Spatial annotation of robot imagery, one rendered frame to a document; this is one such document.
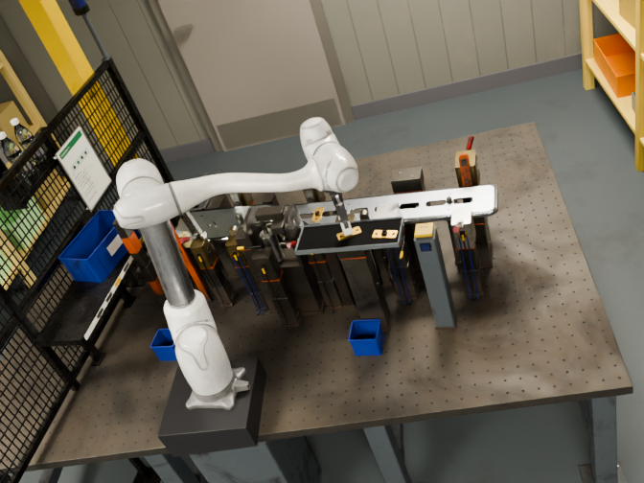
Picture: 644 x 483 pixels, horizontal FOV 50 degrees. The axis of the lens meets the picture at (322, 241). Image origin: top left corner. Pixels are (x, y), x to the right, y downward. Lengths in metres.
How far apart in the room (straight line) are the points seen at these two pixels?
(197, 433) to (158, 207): 0.83
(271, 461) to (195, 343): 0.55
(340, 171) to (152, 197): 0.55
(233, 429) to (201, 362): 0.25
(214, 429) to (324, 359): 0.49
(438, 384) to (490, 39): 3.22
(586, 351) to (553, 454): 0.72
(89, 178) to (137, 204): 1.14
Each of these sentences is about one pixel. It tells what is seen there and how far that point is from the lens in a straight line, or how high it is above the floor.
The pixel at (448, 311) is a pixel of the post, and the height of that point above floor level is 0.79.
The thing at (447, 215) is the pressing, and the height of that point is 1.00.
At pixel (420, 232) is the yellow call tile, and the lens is 2.30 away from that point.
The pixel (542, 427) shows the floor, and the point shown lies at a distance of 3.16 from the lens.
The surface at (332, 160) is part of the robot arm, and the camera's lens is 1.99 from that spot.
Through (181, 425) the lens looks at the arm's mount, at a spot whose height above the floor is 0.83.
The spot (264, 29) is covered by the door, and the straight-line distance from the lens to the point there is 5.05.
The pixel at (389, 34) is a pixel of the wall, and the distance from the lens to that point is 5.08.
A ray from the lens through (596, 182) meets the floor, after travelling 4.30.
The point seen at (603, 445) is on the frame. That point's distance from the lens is 2.72.
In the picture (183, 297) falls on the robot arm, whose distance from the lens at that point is 2.46.
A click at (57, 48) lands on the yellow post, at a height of 1.72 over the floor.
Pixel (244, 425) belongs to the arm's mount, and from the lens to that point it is 2.42.
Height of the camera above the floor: 2.62
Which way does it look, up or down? 38 degrees down
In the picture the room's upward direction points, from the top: 20 degrees counter-clockwise
